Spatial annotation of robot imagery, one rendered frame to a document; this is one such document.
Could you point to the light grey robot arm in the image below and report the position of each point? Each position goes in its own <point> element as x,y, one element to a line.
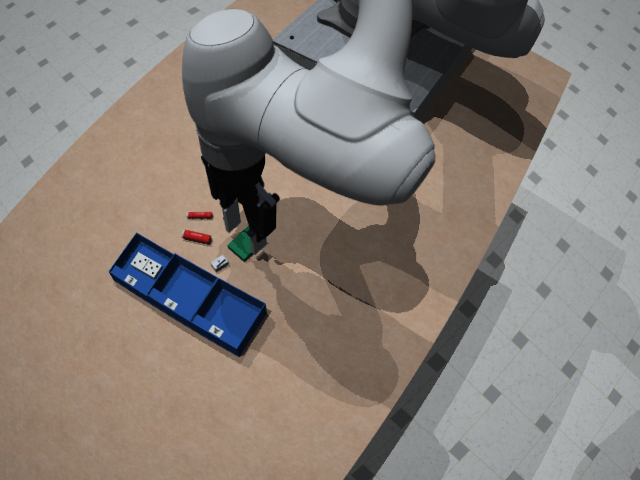
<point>346,124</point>

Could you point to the green square block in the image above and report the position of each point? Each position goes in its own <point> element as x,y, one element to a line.
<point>240,245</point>

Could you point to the white domino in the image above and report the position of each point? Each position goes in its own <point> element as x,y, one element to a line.
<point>146,265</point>

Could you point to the red battery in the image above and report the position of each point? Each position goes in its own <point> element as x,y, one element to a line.
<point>199,214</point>
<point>195,236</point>

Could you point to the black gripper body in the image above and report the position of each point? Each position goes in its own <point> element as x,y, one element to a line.
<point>247,178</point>

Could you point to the blue rack of bins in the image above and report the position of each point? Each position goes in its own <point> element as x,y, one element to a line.
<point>225,313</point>

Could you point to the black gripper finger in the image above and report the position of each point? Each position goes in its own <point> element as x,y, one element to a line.
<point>230,209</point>
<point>260,211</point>

